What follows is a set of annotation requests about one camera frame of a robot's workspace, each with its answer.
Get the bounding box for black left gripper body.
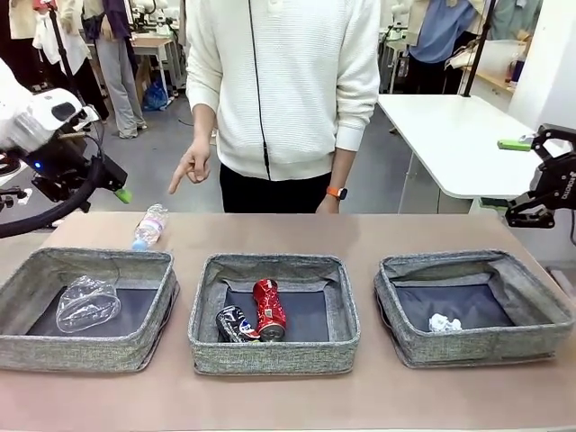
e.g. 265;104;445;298
20;134;103;203

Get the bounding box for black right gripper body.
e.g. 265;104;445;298
529;152;576;211

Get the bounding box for clear plastic cup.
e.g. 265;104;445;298
55;274;122;334

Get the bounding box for white paper wad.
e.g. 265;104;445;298
427;313;464;333

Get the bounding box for crushed black soda can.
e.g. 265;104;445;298
215;305;262;344

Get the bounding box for crushed red soda can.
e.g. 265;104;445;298
251;278;288;341

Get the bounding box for person's right forearm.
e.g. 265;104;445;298
190;102;218;148

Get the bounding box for person's left forearm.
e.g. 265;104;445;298
330;147;356;190

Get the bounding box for person's right hand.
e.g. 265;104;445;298
167;142;212;195

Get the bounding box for plastic bottle pink label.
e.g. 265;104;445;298
131;202;170;251

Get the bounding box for white table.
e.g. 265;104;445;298
376;93;544;215

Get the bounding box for figure in black trousers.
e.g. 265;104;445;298
58;0;112;123

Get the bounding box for white translucent box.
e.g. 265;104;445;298
479;39;530;85

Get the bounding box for blue plastic bag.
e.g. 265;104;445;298
142;82;171;112

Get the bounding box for figure in grey trousers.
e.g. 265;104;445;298
95;0;149;140

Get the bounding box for black stand pole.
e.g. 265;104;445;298
462;0;497;98

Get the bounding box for black tripod pole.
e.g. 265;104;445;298
44;0;77;91

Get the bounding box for white hanging garment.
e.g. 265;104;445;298
31;16;90;65

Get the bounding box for figure in blue shirt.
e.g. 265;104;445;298
407;0;479;95

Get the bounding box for wooden desk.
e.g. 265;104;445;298
129;35;186;98

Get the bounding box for grey fabric basket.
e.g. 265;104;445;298
0;246;180;374
187;253;362;376
373;249;576;369

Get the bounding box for person's black trousers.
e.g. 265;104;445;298
219;161;346;214

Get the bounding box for person's white knitted sweater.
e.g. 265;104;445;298
184;0;382;182

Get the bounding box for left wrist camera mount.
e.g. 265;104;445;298
67;105;101;134

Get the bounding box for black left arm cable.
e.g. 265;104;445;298
0;134;107;239

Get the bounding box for black earphone cable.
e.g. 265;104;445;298
247;0;273;180

